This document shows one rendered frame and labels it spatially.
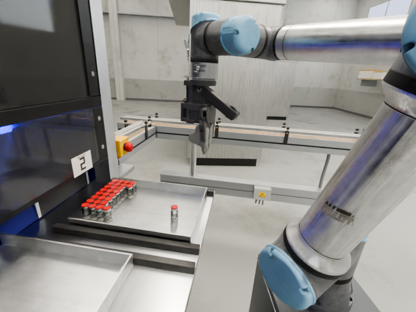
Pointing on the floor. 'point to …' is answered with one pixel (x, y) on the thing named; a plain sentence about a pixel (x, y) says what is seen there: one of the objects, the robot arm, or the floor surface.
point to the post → (96, 18)
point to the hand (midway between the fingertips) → (207, 150)
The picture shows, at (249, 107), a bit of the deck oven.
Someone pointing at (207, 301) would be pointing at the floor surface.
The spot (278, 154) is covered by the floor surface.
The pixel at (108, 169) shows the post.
